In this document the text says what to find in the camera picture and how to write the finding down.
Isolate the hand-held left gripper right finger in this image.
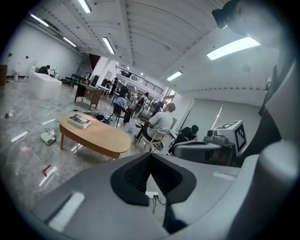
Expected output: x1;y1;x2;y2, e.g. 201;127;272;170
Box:
150;141;300;240

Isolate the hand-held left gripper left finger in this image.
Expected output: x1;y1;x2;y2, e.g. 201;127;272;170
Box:
30;152;168;240

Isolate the black chair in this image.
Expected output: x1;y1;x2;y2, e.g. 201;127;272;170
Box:
108;103;126;128

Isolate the black power cable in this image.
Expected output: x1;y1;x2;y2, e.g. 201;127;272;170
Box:
151;195;167;215

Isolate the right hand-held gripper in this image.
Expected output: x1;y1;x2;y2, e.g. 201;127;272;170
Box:
172;120;248;166

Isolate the large white box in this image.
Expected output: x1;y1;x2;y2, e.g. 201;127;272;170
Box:
29;71;63;100

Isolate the brown wooden desk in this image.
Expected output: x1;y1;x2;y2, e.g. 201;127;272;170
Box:
74;82;104;110

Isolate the light wooden chair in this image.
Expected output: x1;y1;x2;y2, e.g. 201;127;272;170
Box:
135;127;168;153

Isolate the black balcony railing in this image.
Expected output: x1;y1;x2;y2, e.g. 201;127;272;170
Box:
116;66;165;94

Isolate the thin white cable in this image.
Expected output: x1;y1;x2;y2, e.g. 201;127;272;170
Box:
13;105;60;124

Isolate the person's head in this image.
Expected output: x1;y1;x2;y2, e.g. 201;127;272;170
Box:
212;0;285;50

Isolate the brown cardboard box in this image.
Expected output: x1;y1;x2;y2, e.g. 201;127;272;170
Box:
0;64;8;85

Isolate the ceiling tube light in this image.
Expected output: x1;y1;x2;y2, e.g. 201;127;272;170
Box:
77;0;92;14
166;70;183;82
62;37;77;48
30;13;50;28
206;37;261;61
102;36;116;55

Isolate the wooden coffee table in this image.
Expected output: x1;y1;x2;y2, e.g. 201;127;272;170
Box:
59;112;132;160

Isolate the dark blue book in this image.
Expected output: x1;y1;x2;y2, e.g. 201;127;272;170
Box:
67;114;92;129

